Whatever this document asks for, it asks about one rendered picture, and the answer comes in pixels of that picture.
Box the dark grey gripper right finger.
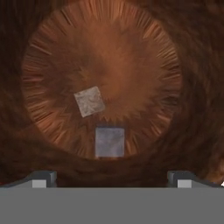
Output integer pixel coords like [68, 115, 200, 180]
[166, 171, 223, 189]

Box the brown wooden bowl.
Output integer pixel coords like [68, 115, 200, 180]
[0, 0, 224, 188]

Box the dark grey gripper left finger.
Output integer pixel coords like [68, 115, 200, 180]
[2, 171, 58, 189]

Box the pale grey ice cube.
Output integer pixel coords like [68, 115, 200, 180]
[73, 86, 107, 118]

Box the bluish grey ice cube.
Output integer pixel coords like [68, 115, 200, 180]
[94, 127, 126, 158]

